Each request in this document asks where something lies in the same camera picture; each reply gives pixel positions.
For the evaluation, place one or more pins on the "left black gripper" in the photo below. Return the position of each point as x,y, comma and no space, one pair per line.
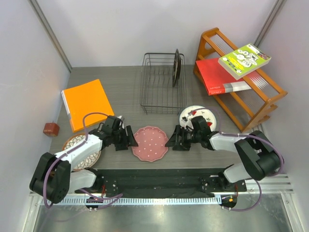
128,140

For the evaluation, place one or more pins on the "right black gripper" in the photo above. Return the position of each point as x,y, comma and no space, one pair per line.
182,145

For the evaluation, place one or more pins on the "pink polka dot plate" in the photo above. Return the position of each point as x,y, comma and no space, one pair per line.
151,144

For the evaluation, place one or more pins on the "black wire dish rack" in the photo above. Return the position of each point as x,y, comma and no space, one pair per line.
156,92

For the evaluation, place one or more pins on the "brown floral pattern plate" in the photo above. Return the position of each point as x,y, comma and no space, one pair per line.
87,162

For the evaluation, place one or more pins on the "black rimmed beige plate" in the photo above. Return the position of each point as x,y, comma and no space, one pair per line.
176,68

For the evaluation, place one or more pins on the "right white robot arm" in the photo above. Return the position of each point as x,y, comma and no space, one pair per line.
259,158

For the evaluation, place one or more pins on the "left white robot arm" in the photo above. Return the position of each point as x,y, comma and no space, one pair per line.
54,176

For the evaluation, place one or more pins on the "orange wooden shelf rack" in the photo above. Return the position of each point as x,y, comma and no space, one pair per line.
247,108

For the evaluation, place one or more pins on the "white watermelon pattern plate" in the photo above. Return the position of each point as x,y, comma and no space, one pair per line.
197,110

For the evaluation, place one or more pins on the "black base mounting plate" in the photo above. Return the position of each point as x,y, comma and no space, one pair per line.
163,183

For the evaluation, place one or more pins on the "orange folder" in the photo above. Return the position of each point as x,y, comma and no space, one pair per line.
84,99

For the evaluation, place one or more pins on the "red file folder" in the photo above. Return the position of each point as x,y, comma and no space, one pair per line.
217,80

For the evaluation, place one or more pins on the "small brown red block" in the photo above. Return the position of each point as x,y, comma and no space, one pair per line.
51,129

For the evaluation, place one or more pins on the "green cover book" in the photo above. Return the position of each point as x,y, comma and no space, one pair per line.
243,61

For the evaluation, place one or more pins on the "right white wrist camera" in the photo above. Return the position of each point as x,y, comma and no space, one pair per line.
186,122

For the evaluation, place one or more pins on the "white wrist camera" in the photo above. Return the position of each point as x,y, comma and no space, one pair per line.
119,122
186,122

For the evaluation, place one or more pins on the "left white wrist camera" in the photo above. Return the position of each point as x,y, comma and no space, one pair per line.
119,122

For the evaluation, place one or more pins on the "aluminium rail frame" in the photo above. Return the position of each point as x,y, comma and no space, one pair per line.
227,200

